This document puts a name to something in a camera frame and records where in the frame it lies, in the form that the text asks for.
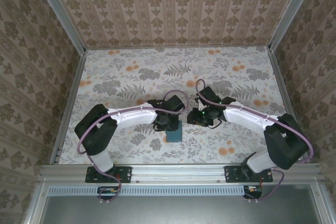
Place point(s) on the teal leather card holder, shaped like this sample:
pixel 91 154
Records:
pixel 174 136

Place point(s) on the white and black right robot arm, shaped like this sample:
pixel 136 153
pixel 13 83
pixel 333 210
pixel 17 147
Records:
pixel 244 120

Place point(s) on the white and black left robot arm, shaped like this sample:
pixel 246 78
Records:
pixel 131 117

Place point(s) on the floral patterned table cover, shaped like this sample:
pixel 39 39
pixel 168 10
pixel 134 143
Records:
pixel 157 72

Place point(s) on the black connector box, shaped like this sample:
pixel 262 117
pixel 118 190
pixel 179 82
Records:
pixel 107 193
pixel 253 192

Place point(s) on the grey metal sheet panel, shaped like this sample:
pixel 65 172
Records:
pixel 178 211

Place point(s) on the aluminium frame rail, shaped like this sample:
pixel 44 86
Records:
pixel 178 171

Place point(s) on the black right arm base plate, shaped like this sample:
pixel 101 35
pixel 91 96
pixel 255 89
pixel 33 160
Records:
pixel 232 174

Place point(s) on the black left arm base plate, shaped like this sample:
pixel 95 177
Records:
pixel 123 174

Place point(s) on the aluminium side rail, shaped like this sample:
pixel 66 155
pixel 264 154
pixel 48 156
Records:
pixel 287 103
pixel 69 108

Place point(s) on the aluminium frame post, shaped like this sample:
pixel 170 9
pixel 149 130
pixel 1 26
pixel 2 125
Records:
pixel 60 11
pixel 291 11

